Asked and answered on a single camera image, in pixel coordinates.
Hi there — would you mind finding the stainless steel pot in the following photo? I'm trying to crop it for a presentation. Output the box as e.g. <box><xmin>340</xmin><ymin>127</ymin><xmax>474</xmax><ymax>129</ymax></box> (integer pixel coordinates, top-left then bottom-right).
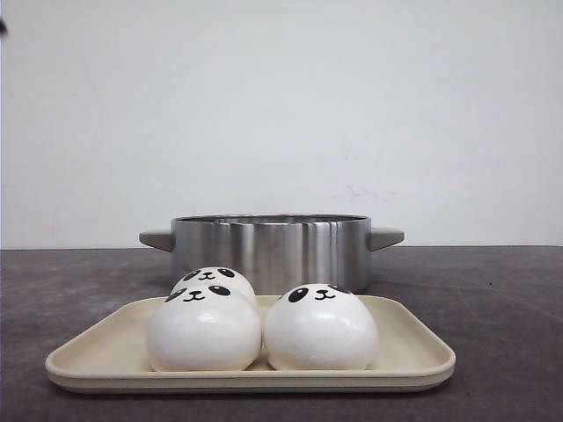
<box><xmin>139</xmin><ymin>214</ymin><xmax>405</xmax><ymax>295</ymax></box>

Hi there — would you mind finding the panda bun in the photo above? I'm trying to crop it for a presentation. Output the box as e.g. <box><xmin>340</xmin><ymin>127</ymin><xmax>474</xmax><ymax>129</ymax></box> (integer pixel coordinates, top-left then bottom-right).
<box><xmin>263</xmin><ymin>283</ymin><xmax>379</xmax><ymax>370</ymax></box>
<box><xmin>146</xmin><ymin>284</ymin><xmax>262</xmax><ymax>372</ymax></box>
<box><xmin>171</xmin><ymin>266</ymin><xmax>258</xmax><ymax>308</ymax></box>

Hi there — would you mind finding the beige plastic tray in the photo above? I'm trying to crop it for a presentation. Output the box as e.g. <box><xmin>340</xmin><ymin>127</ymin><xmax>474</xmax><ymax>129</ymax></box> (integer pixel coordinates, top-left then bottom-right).
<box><xmin>45</xmin><ymin>295</ymin><xmax>456</xmax><ymax>394</ymax></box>

